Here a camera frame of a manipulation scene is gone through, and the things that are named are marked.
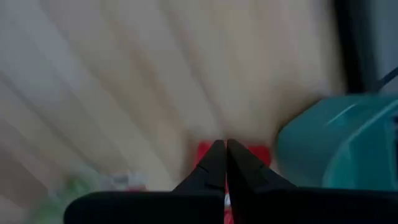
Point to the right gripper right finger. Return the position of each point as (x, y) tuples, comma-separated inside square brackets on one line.
[(245, 174)]

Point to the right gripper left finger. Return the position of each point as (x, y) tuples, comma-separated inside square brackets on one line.
[(211, 174)]

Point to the red candy pack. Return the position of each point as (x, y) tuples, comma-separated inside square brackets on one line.
[(261, 154)]

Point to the clear green candy pack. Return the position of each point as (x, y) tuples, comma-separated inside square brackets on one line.
[(77, 193)]

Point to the light teal plastic bin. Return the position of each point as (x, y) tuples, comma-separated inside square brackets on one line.
[(342, 143)]

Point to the black aluminium table frame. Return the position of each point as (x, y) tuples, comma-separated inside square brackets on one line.
[(351, 46)]

